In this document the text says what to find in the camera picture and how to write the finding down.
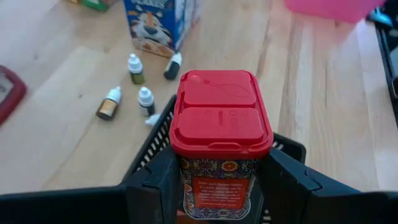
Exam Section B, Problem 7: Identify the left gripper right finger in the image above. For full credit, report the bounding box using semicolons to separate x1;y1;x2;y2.
259;148;398;224

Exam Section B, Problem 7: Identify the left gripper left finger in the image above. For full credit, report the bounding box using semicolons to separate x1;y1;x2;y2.
0;146;183;224

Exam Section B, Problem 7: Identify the dropper bottle black liquid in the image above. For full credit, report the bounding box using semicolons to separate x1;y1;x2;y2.
137;86;156;118
162;52;183;81

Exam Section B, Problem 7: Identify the dropper bottle brown label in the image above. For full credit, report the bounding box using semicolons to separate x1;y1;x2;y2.
95;86;123;121

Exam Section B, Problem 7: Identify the smoked paprika tin red lid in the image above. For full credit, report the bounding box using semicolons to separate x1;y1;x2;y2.
169;69;274;220

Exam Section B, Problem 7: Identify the dropper bottle orange liquid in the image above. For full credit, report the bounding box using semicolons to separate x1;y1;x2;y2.
127;53;146;86

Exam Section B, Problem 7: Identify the blue Frosted Flakes box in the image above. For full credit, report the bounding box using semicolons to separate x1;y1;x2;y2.
123;0;201;59

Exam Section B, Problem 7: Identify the green Apple Jacks box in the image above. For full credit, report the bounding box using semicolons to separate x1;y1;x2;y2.
81;0;119;12

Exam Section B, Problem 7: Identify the black plastic basket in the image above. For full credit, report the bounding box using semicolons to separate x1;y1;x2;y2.
121;94;307;224

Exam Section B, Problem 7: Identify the pink plastic bin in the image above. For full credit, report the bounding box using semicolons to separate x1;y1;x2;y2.
284;0;386;24

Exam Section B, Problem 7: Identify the black table frame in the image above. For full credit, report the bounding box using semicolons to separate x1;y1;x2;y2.
374;21;398;128

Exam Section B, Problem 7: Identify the metal box grater red handle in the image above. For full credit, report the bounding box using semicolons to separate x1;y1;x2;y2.
0;64;28;125

